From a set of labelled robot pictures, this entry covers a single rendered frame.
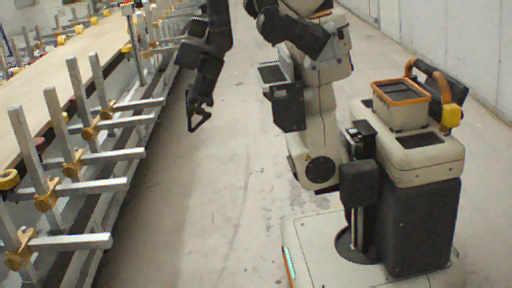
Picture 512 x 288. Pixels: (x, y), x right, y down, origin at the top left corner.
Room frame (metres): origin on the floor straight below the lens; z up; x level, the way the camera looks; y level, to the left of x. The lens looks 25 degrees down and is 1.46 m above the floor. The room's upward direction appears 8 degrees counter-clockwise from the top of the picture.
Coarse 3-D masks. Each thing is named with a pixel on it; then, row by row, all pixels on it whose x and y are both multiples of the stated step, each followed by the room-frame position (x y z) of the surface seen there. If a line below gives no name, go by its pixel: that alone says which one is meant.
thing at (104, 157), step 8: (104, 152) 1.40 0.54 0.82; (112, 152) 1.40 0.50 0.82; (120, 152) 1.39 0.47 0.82; (128, 152) 1.38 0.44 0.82; (136, 152) 1.37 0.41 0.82; (144, 152) 1.39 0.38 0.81; (48, 160) 1.41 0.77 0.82; (56, 160) 1.40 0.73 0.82; (80, 160) 1.38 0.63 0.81; (88, 160) 1.38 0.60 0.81; (96, 160) 1.38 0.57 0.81; (104, 160) 1.38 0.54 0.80; (112, 160) 1.38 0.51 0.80; (120, 160) 1.38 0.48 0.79; (48, 168) 1.38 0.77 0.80; (56, 168) 1.38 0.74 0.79
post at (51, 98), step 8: (48, 88) 1.34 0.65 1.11; (48, 96) 1.34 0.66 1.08; (56, 96) 1.36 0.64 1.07; (48, 104) 1.34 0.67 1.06; (56, 104) 1.35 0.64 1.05; (48, 112) 1.34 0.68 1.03; (56, 112) 1.34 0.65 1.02; (56, 120) 1.34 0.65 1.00; (64, 120) 1.37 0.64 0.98; (56, 128) 1.34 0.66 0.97; (64, 128) 1.35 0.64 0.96; (56, 136) 1.34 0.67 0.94; (64, 136) 1.34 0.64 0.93; (64, 144) 1.34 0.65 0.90; (64, 152) 1.34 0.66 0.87; (72, 152) 1.36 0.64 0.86; (64, 160) 1.34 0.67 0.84; (72, 160) 1.34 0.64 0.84; (80, 176) 1.36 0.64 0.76
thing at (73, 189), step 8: (64, 184) 1.16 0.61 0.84; (72, 184) 1.15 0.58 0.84; (80, 184) 1.15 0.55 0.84; (88, 184) 1.14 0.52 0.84; (96, 184) 1.13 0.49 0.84; (104, 184) 1.13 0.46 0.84; (112, 184) 1.13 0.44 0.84; (120, 184) 1.12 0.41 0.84; (128, 184) 1.14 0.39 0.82; (16, 192) 1.14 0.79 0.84; (24, 192) 1.14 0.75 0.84; (32, 192) 1.13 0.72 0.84; (56, 192) 1.13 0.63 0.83; (64, 192) 1.13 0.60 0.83; (72, 192) 1.13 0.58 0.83; (80, 192) 1.13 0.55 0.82; (88, 192) 1.13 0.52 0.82; (96, 192) 1.13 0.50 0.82; (104, 192) 1.13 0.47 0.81; (8, 200) 1.13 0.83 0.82; (16, 200) 1.13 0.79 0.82; (24, 200) 1.13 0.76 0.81
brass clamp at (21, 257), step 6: (18, 234) 0.92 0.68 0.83; (24, 234) 0.92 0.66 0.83; (30, 234) 0.92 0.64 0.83; (36, 234) 0.94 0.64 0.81; (24, 240) 0.89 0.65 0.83; (24, 246) 0.87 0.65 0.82; (6, 252) 0.84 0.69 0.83; (12, 252) 0.84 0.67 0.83; (18, 252) 0.83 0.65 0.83; (24, 252) 0.85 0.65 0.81; (30, 252) 0.88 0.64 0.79; (6, 258) 0.81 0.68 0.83; (12, 258) 0.81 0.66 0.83; (18, 258) 0.82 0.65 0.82; (24, 258) 0.84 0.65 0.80; (30, 258) 0.87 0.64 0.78; (6, 264) 0.81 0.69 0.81; (12, 264) 0.81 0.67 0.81; (18, 264) 0.81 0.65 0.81; (24, 264) 0.83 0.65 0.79; (12, 270) 0.81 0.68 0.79; (18, 270) 0.81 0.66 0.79
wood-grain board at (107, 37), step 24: (96, 24) 4.41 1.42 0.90; (120, 24) 4.06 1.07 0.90; (72, 48) 3.25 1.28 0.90; (96, 48) 3.05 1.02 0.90; (120, 48) 2.89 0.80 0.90; (24, 72) 2.72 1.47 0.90; (48, 72) 2.56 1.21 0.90; (0, 96) 2.20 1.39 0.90; (24, 96) 2.09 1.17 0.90; (0, 120) 1.75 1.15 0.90; (48, 120) 1.63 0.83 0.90; (0, 144) 1.44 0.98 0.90; (0, 168) 1.22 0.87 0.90
